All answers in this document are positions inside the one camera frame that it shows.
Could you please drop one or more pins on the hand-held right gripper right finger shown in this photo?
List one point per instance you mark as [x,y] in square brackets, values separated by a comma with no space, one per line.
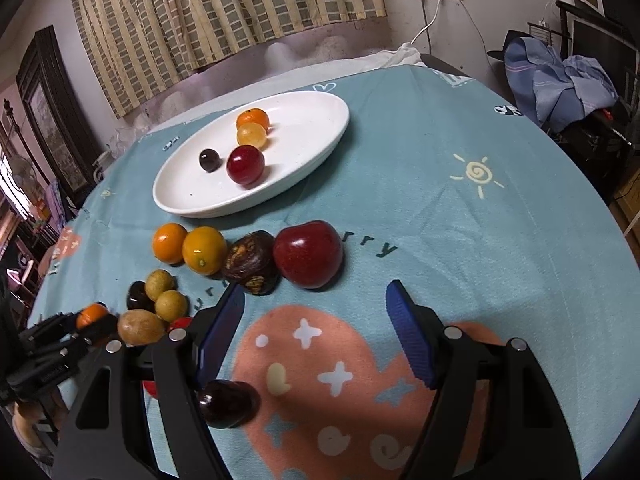
[410,340]

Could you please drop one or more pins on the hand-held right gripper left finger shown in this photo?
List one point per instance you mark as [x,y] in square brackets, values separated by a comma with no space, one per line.
[222,330]

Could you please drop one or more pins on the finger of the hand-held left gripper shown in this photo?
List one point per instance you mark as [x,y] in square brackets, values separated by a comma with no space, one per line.
[50,326]
[82,345]

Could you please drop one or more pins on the small orange kumquat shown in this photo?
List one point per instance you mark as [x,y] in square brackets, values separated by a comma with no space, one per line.
[92,314]

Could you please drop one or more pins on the tan longan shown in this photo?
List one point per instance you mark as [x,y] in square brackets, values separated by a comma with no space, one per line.
[171,305]
[160,282]

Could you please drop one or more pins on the brown oval fruit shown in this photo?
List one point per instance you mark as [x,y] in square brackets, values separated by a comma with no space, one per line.
[141,327]

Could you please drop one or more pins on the dark wrinkled passion fruit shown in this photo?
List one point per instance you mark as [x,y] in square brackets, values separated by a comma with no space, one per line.
[250,262]

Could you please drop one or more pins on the dark purple grape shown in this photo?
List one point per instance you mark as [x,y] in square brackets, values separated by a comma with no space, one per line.
[138,297]
[208,160]

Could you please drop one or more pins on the dark maroon plum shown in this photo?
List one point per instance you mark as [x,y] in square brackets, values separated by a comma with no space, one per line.
[227,404]

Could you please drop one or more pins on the yellow-orange kumquat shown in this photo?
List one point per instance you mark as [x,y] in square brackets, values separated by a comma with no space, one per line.
[204,251]

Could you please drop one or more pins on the round orange kumquat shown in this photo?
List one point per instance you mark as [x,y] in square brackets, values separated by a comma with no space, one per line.
[169,242]

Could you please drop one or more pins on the large red apple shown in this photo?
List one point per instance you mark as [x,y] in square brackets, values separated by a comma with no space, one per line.
[307,255]

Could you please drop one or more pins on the white oval plate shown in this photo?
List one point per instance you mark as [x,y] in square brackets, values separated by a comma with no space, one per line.
[300,125]

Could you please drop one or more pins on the person's left hand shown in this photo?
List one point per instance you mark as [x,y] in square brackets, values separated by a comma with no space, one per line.
[30,427]

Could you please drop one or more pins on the teal printed blanket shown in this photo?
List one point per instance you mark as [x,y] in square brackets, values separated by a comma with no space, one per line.
[400,210]

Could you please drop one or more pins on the white standing fan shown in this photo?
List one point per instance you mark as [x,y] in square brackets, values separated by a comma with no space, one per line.
[19,180]

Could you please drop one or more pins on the red plum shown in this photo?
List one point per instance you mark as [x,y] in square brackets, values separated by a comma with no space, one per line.
[245,165]

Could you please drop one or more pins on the pale yellow round fruit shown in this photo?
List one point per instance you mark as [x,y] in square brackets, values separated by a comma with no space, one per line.
[251,136]

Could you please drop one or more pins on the clear plastic bag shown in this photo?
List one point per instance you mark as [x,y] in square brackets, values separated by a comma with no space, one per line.
[125,135]

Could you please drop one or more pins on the dark framed picture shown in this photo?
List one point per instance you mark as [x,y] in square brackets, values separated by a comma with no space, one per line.
[50,120]

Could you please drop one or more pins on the orange mandarin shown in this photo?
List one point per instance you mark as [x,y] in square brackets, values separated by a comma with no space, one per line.
[253,117]

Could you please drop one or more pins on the pile of blue clothes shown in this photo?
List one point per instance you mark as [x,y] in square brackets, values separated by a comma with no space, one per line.
[555,80]

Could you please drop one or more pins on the black hat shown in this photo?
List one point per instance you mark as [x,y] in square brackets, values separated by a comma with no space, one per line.
[507,45]

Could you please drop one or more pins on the checked beige curtain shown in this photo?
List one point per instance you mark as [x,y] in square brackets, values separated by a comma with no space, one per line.
[200,10]

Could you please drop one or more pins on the black monitor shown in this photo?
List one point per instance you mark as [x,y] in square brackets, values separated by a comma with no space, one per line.
[605,55]

